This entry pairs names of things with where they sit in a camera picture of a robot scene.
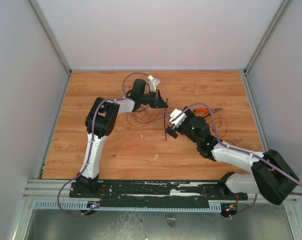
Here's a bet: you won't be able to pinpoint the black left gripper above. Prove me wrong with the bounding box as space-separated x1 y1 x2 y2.
139 89 168 109

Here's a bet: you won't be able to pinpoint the long red wire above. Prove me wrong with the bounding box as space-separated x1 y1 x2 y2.
126 109 167 129

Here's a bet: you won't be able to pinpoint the black zip tie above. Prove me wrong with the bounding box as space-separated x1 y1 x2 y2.
163 98 169 141

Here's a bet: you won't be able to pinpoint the dark purple wire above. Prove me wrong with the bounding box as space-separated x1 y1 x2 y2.
129 111 164 126

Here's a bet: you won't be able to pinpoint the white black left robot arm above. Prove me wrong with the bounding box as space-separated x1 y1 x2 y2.
76 75 168 198

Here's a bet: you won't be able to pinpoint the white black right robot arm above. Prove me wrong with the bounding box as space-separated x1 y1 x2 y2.
166 109 299 205

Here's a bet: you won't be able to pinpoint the orange black needle-nose pliers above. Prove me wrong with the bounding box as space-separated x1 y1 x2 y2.
193 108 222 118

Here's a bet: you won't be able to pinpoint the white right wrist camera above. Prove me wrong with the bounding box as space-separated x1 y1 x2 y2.
169 108 187 128

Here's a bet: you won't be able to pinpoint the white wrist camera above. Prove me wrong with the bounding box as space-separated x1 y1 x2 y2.
169 108 187 128
147 75 161 92

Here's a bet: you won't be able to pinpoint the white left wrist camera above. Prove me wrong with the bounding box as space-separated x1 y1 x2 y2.
147 75 161 92

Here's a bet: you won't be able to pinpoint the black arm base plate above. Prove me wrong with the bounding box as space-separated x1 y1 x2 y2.
69 179 248 209

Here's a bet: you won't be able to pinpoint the grey slotted cable duct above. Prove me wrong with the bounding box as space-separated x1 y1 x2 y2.
32 199 222 213

